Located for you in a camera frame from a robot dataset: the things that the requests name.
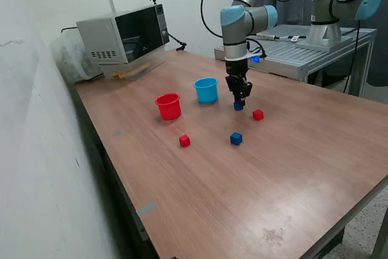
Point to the light blue plastic bin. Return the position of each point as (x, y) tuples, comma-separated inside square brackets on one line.
[(207, 93)]

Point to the long blue tape strip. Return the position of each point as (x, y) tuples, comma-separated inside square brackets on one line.
[(146, 208)]

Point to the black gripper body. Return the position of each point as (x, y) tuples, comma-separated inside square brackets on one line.
[(236, 68)]

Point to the blue tape piece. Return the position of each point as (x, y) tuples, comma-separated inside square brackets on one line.
[(117, 132), (158, 120)]

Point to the small white tag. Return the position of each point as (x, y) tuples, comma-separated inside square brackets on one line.
[(294, 39)]

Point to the clear plastic bag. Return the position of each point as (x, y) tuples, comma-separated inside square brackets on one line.
[(69, 55)]

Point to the silver microwave oven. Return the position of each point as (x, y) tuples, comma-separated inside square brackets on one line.
[(100, 37)]

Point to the silver cylindrical connector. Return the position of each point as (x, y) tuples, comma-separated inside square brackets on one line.
[(268, 35)]

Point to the grey curtain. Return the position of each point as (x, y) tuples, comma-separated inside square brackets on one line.
[(291, 10)]

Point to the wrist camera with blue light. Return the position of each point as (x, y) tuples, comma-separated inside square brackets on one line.
[(256, 59)]

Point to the blue cube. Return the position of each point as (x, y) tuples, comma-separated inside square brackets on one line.
[(236, 139), (238, 107)]

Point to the grey metal robot stand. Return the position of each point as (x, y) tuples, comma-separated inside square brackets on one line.
[(288, 55)]

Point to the clear plastic box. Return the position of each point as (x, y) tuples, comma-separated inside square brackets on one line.
[(154, 59)]

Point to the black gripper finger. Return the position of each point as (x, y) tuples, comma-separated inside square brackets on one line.
[(246, 87), (232, 84)]

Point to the red plastic bin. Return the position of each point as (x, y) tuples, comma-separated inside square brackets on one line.
[(168, 108)]

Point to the red cube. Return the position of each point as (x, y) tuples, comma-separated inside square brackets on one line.
[(258, 115), (184, 141)]

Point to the light wooden stick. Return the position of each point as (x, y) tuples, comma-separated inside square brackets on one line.
[(131, 71)]

